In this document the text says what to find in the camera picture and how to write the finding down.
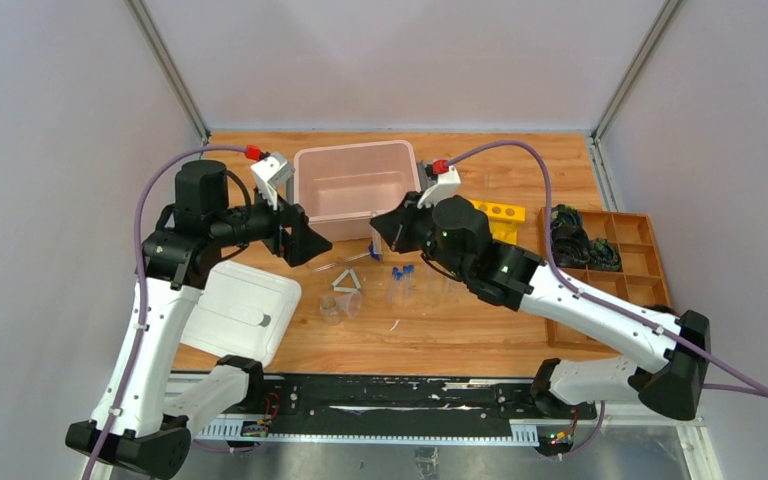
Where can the yellow test tube rack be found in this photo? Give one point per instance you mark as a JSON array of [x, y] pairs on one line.
[[504, 219]]

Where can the blue-capped tube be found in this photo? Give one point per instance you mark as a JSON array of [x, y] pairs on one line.
[[387, 290], [408, 272], [395, 285], [403, 284]]

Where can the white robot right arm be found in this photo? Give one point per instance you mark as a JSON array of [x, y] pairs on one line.
[[660, 361]]

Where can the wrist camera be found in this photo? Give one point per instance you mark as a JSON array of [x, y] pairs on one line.
[[443, 180], [271, 175]]

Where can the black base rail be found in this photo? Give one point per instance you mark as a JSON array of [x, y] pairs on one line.
[[397, 410]]

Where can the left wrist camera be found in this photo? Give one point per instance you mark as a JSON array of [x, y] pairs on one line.
[[271, 175]]

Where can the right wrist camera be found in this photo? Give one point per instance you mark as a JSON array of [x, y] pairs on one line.
[[443, 180]]

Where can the white clay triangle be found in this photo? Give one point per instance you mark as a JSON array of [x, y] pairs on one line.
[[347, 282]]

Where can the pink plastic bin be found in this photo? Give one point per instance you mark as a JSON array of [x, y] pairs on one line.
[[342, 187]]

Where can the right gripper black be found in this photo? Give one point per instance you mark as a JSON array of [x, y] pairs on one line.
[[395, 227]]

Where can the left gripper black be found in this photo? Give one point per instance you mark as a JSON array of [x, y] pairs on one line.
[[283, 230]]

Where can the syringe with blue base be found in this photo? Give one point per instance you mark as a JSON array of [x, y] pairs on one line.
[[345, 261]]

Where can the wooden compartment tray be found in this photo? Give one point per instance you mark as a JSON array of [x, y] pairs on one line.
[[641, 280]]

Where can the white bin lid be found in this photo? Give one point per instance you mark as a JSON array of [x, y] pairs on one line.
[[243, 311]]

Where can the clear plastic funnel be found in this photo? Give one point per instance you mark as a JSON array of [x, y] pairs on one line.
[[350, 303]]

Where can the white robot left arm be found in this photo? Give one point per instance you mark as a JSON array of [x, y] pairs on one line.
[[162, 392]]

